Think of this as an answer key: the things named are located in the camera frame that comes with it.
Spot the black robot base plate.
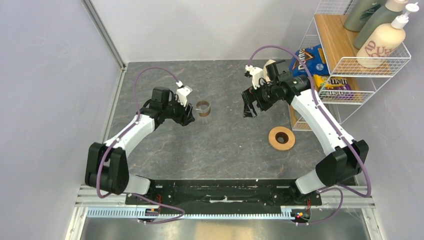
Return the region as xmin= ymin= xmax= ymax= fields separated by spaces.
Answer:
xmin=146 ymin=179 xmax=322 ymax=215

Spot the round wooden dripper stand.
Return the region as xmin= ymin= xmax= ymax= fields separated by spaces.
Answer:
xmin=268 ymin=126 xmax=296 ymax=151

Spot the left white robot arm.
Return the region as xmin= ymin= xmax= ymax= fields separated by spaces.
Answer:
xmin=84 ymin=85 xmax=195 ymax=205

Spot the yellow M&M's candy bag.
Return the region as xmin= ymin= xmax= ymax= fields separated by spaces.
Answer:
xmin=313 ymin=74 xmax=354 ymax=101

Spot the white wire shelf rack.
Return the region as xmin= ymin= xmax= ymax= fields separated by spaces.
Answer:
xmin=300 ymin=0 xmax=411 ymax=124

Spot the blue Doritos chip bag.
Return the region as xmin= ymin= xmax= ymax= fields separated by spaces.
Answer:
xmin=288 ymin=44 xmax=330 ymax=76

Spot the dark green bottle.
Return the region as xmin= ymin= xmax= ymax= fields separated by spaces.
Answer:
xmin=343 ymin=0 xmax=386 ymax=33

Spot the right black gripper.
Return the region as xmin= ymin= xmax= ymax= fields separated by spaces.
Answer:
xmin=241 ymin=78 xmax=280 ymax=118

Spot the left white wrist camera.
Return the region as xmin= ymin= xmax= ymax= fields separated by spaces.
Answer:
xmin=175 ymin=81 xmax=193 ymax=107

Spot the green bottle beige cap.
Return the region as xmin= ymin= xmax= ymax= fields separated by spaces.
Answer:
xmin=353 ymin=0 xmax=409 ymax=50

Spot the aluminium frame rail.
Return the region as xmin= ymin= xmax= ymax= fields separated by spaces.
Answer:
xmin=65 ymin=185 xmax=386 ymax=240

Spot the cream pump lotion bottle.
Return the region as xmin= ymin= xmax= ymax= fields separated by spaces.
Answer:
xmin=356 ymin=0 xmax=420 ymax=69

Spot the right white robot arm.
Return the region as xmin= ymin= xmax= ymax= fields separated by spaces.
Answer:
xmin=241 ymin=60 xmax=369 ymax=205

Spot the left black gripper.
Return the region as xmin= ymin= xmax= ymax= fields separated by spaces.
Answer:
xmin=162 ymin=94 xmax=195 ymax=127

